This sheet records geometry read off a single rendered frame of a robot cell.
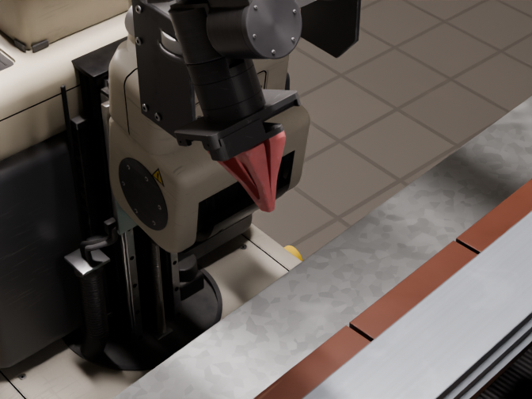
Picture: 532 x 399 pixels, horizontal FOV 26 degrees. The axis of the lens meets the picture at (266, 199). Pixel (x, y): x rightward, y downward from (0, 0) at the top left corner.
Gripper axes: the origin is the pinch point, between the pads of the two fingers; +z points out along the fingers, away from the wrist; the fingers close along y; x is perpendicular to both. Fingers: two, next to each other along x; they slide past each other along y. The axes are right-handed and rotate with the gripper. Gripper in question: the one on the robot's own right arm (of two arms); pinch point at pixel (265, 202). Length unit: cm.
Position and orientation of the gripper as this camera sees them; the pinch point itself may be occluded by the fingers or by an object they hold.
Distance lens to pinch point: 106.4
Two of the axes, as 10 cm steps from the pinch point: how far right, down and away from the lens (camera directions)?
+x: -5.9, -1.0, 8.0
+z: 2.9, 9.0, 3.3
